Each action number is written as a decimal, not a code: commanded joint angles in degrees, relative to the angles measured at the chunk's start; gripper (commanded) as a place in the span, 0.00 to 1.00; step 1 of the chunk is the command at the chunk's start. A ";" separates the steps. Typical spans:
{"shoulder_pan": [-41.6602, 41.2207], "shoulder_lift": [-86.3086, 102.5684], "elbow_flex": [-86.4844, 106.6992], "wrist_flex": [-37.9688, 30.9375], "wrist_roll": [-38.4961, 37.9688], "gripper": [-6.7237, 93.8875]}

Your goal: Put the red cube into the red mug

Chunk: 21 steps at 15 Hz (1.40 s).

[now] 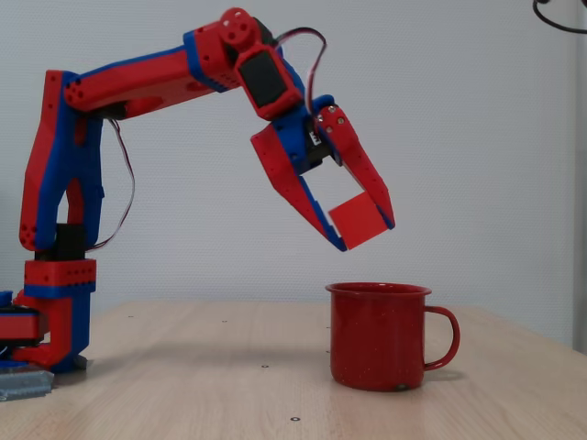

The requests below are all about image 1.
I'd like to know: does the gripper servo cable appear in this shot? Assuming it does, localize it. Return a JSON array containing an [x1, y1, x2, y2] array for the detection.
[[273, 27, 328, 116]]

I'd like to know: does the red cube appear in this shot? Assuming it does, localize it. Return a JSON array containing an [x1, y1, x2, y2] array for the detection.
[[328, 191, 391, 251]]

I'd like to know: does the black hanging cable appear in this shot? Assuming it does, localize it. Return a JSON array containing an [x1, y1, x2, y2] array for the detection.
[[533, 0, 587, 34]]

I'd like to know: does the red enamel mug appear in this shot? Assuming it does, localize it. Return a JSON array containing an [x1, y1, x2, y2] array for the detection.
[[325, 281, 461, 392]]

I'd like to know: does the arm servo cable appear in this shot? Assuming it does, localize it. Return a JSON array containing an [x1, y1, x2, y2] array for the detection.
[[83, 117, 137, 253]]

